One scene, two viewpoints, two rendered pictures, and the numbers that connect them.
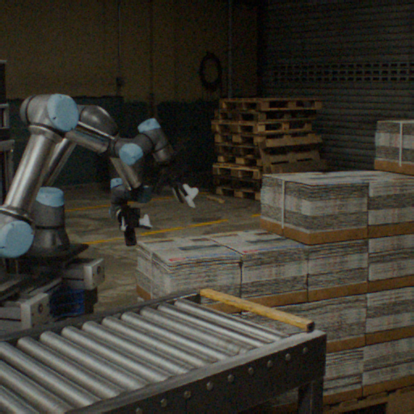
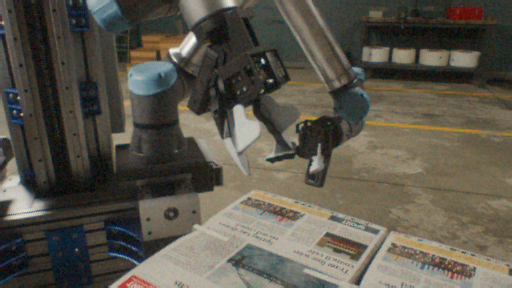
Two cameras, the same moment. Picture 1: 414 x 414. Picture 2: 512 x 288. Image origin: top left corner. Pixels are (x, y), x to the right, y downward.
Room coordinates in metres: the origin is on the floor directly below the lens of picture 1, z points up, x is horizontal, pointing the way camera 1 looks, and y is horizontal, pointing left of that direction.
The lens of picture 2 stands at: (2.34, -0.38, 1.21)
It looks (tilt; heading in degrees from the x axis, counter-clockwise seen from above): 21 degrees down; 58
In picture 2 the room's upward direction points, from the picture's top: straight up
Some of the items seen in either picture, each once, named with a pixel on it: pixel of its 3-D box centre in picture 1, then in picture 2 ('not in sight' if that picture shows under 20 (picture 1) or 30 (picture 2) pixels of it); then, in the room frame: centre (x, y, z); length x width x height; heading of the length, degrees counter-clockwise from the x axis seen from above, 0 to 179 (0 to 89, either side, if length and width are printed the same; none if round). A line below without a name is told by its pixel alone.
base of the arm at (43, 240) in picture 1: (50, 235); (157, 135); (2.65, 0.60, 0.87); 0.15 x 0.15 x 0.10
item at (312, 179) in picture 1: (314, 178); not in sight; (2.87, -0.45, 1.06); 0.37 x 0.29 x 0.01; 26
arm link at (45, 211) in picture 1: (48, 205); (154, 91); (2.66, 0.60, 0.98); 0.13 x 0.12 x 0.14; 50
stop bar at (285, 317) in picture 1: (253, 307); not in sight; (1.94, -0.14, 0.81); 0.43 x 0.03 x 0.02; 41
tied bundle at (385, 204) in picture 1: (370, 202); not in sight; (2.99, -0.72, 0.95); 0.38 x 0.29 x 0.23; 23
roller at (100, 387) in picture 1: (69, 371); not in sight; (1.55, 0.32, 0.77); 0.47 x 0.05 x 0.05; 41
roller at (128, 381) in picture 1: (92, 365); not in sight; (1.59, 0.27, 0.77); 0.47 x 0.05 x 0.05; 41
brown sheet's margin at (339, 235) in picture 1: (311, 227); not in sight; (2.87, -0.45, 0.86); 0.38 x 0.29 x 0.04; 26
